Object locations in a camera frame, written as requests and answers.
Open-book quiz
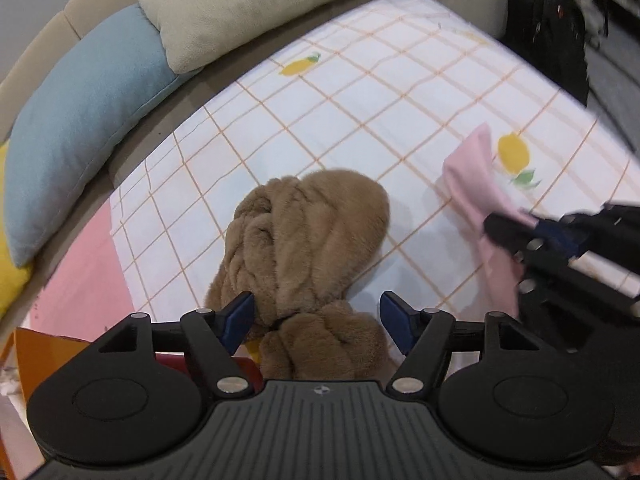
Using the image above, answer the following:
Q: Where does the checked lemon print bedsheet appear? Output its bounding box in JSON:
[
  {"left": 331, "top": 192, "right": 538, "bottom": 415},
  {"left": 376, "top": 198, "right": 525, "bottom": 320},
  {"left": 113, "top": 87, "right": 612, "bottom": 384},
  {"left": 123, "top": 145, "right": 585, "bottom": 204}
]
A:
[{"left": 30, "top": 0, "right": 640, "bottom": 361}]

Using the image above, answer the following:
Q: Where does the brown plush toy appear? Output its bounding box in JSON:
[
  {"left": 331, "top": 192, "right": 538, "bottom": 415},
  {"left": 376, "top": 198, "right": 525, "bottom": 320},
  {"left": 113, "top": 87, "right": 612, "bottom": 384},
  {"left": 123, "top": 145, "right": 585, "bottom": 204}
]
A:
[{"left": 205, "top": 167, "right": 396, "bottom": 382}]

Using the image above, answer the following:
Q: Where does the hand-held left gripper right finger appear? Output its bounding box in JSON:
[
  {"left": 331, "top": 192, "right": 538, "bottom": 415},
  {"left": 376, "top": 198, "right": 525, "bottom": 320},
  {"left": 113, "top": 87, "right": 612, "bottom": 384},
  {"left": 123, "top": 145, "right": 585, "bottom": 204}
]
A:
[{"left": 379, "top": 290, "right": 547, "bottom": 396}]

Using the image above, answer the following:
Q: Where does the pink cloth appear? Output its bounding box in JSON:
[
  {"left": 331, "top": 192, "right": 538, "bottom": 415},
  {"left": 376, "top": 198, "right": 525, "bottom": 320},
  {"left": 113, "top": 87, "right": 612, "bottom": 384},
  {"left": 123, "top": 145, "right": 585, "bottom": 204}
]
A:
[{"left": 442, "top": 124, "right": 539, "bottom": 319}]

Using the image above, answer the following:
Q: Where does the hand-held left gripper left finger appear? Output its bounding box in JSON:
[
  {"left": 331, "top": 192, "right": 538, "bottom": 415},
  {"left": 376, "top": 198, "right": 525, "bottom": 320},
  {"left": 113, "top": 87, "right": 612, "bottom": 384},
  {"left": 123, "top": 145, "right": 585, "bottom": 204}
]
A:
[{"left": 95, "top": 290, "right": 258, "bottom": 397}]

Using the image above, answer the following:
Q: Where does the beige sofa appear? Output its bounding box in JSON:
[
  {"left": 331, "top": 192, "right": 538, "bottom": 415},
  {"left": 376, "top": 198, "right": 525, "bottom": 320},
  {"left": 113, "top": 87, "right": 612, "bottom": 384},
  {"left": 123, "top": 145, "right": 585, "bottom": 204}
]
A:
[{"left": 0, "top": 0, "right": 521, "bottom": 341}]

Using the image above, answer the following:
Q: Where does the yellow pillow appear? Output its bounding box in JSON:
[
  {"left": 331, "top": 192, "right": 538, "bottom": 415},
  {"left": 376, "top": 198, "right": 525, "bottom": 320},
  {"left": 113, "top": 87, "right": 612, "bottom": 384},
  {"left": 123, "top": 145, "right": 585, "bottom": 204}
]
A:
[{"left": 0, "top": 142, "right": 34, "bottom": 322}]

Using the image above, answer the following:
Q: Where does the orange rimmed storage box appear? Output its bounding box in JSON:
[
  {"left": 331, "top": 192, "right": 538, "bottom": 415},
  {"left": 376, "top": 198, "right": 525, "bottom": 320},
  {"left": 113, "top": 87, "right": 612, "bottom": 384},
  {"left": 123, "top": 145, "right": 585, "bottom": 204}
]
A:
[{"left": 0, "top": 328, "right": 94, "bottom": 478}]

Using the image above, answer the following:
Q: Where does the light blue pillow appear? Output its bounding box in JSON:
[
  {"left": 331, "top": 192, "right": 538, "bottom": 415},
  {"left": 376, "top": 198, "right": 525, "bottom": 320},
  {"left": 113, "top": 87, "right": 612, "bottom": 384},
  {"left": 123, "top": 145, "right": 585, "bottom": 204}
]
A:
[{"left": 5, "top": 2, "right": 206, "bottom": 268}]

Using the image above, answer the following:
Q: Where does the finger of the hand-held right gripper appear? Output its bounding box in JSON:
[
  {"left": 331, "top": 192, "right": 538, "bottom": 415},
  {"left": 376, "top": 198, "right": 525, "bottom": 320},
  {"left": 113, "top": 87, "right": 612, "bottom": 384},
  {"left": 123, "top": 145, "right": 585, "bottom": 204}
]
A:
[
  {"left": 483, "top": 212, "right": 640, "bottom": 319},
  {"left": 531, "top": 201, "right": 640, "bottom": 279}
]

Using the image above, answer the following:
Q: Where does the beige pillow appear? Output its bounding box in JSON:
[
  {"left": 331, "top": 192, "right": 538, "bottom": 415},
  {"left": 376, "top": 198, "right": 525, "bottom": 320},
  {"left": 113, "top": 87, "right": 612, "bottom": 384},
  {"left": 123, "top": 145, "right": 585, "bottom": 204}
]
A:
[{"left": 137, "top": 0, "right": 446, "bottom": 73}]

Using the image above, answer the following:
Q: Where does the black backpack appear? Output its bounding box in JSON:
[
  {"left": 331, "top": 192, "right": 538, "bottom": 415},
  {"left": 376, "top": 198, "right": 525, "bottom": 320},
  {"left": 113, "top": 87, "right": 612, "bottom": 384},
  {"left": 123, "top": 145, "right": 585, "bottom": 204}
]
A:
[{"left": 502, "top": 0, "right": 592, "bottom": 107}]

